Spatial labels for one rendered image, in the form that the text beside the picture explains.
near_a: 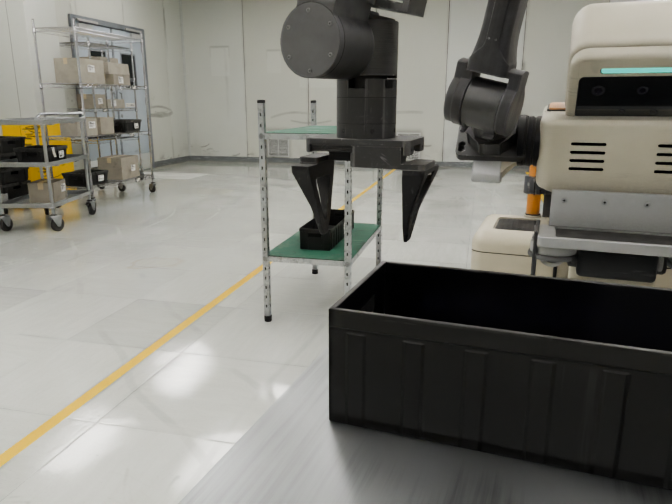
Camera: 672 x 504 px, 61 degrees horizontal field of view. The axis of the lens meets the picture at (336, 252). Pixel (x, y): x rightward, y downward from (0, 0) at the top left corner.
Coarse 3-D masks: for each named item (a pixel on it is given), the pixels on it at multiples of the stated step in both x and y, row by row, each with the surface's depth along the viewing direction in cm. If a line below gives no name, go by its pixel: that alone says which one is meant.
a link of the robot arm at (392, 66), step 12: (372, 12) 53; (372, 24) 50; (384, 24) 51; (396, 24) 52; (384, 36) 51; (396, 36) 52; (384, 48) 51; (396, 48) 52; (372, 60) 51; (384, 60) 51; (396, 60) 53; (372, 72) 51; (384, 72) 52; (396, 72) 53; (360, 84) 53
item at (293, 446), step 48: (288, 432) 52; (336, 432) 52; (384, 432) 52; (240, 480) 45; (288, 480) 45; (336, 480) 45; (384, 480) 45; (432, 480) 45; (480, 480) 45; (528, 480) 45; (576, 480) 45
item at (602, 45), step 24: (576, 24) 88; (600, 24) 85; (624, 24) 84; (648, 24) 83; (576, 48) 85; (600, 48) 83; (624, 48) 82; (648, 48) 81; (576, 72) 85; (600, 72) 84; (624, 72) 83; (648, 72) 82; (576, 96) 89; (600, 96) 88; (624, 96) 86; (648, 96) 85
